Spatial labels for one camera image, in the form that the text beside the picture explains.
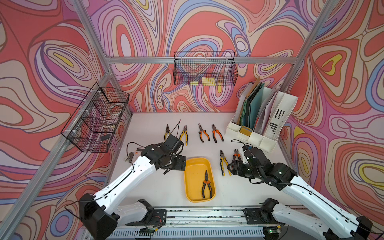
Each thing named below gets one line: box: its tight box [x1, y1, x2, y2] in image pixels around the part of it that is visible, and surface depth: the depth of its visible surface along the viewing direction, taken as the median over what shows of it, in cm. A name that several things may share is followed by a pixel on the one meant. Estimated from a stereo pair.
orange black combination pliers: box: [211, 124, 224, 143], surface depth 110 cm
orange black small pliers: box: [202, 169, 213, 199], surface depth 85 cm
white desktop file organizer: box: [226, 82, 299, 153], surface depth 98 cm
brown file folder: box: [246, 77, 261, 98], surface depth 93 cm
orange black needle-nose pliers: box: [198, 123, 210, 143], surface depth 109 cm
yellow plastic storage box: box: [183, 157, 216, 203], surface depth 87 cm
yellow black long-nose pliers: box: [179, 125, 188, 146], surface depth 108 cm
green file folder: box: [240, 82, 265, 129], surface depth 92 cm
